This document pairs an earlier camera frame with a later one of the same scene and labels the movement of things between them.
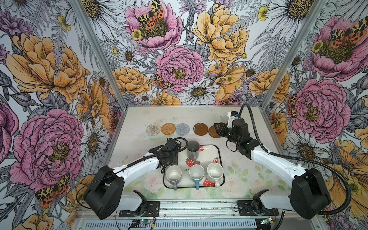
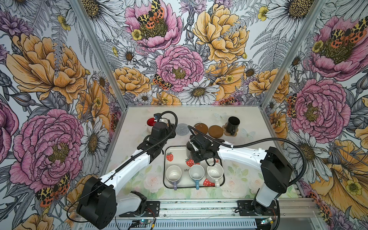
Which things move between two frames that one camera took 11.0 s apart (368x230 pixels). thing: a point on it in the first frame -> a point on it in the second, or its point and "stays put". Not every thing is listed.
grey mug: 193,150 stays put
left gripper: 174,162 -> 170,129
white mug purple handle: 174,174 stays put
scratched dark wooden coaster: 201,129 stays put
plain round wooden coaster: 212,132 stays put
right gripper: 222,127 -> 195,158
